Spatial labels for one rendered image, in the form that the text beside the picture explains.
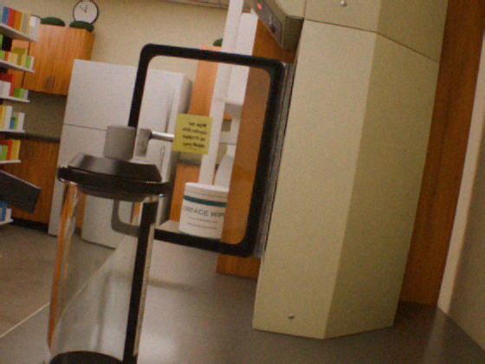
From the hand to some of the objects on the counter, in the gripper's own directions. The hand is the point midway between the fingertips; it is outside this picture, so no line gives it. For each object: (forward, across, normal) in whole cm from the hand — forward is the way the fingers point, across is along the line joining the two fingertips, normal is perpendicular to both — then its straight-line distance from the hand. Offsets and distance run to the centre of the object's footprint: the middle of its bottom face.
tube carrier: (+15, -1, +14) cm, 20 cm away
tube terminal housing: (+44, +48, +8) cm, 66 cm away
